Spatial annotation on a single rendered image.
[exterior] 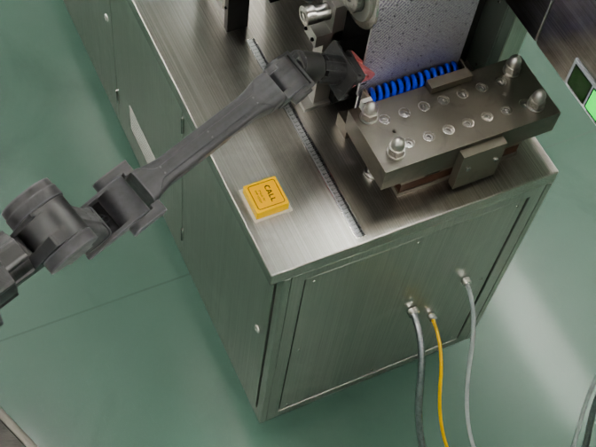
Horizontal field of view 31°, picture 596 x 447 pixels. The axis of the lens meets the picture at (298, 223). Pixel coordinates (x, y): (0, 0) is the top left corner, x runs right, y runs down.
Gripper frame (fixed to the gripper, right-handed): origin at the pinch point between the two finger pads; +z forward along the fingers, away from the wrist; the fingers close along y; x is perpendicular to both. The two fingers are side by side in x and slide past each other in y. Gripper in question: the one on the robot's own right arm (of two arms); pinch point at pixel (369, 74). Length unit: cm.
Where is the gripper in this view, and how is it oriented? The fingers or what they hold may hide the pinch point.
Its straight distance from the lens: 212.3
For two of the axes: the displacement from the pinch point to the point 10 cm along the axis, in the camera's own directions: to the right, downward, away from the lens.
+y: 4.2, 7.9, -4.4
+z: 7.3, -0.1, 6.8
